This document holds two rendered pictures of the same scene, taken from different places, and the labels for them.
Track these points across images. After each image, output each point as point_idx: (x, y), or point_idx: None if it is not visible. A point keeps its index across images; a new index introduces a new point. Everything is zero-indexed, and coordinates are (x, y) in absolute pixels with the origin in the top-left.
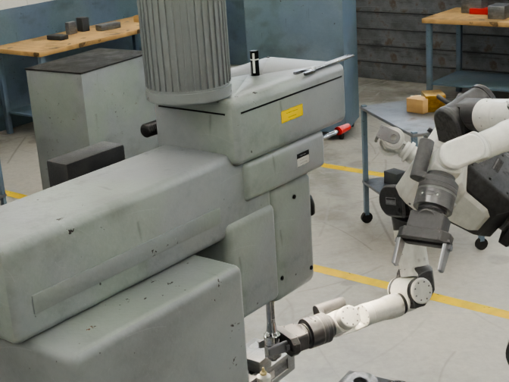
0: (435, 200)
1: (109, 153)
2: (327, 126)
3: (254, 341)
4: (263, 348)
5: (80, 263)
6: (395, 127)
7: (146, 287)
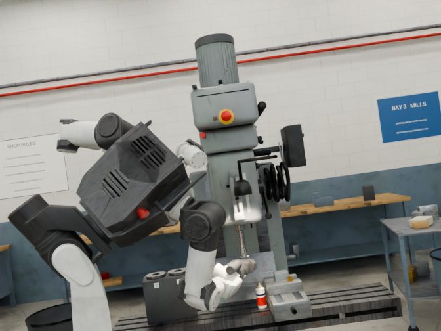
0: None
1: (283, 129)
2: (197, 129)
3: (304, 298)
4: (291, 298)
5: None
6: (181, 142)
7: None
